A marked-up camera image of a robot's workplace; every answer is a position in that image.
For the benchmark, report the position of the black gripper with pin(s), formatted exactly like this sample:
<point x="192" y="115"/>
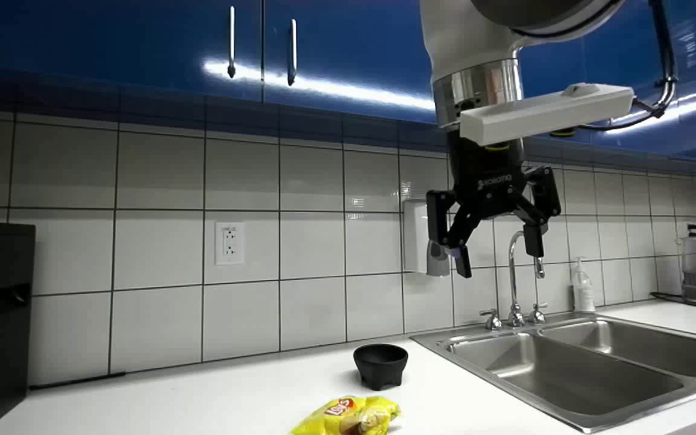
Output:
<point x="488" y="178"/>

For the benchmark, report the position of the black bowl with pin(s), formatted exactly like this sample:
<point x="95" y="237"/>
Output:
<point x="379" y="366"/>

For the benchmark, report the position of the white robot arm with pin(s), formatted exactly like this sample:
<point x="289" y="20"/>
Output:
<point x="469" y="39"/>

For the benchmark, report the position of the stainless steel double sink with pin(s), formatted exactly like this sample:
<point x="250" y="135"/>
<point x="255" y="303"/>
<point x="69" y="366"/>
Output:
<point x="590" y="370"/>

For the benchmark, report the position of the chrome gooseneck faucet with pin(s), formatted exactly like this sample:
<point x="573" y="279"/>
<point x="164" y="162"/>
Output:
<point x="512" y="280"/>

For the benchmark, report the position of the clear pump soap bottle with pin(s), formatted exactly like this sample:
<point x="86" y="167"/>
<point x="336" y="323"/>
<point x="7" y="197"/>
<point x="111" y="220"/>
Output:
<point x="584" y="290"/>

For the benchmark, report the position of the blue cabinet door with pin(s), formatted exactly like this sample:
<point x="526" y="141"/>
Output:
<point x="106" y="39"/>
<point x="688" y="48"/>
<point x="349" y="48"/>

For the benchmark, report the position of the yellow chips bag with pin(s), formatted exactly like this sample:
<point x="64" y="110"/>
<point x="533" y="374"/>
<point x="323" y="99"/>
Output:
<point x="349" y="414"/>

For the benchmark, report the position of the white wall soap dispenser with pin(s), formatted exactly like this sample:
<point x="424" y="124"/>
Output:
<point x="413" y="237"/>

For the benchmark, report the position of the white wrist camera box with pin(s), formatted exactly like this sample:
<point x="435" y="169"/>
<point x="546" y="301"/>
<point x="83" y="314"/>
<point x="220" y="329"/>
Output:
<point x="541" y="111"/>

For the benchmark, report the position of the white wall outlet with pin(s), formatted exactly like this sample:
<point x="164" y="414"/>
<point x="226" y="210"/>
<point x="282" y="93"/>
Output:
<point x="231" y="243"/>

